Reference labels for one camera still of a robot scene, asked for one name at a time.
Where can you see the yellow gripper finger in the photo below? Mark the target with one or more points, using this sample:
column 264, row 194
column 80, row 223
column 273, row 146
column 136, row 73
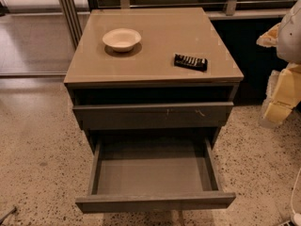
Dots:
column 283, row 94
column 269, row 38

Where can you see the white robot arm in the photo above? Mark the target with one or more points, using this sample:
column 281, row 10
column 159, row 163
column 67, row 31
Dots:
column 288, row 41

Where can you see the grey drawer cabinet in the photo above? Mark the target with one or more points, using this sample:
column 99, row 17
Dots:
column 147, row 75

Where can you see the grey top drawer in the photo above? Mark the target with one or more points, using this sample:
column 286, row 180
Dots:
column 152, row 116

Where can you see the open middle drawer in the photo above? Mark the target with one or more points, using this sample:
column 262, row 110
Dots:
column 153, row 174

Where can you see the white ceramic bowl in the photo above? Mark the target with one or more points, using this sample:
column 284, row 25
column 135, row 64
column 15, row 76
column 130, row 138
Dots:
column 122, row 39

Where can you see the dark tool on floor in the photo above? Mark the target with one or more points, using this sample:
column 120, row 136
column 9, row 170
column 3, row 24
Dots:
column 7, row 213

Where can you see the metal railing frame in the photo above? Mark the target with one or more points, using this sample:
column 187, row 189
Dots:
column 228, row 16

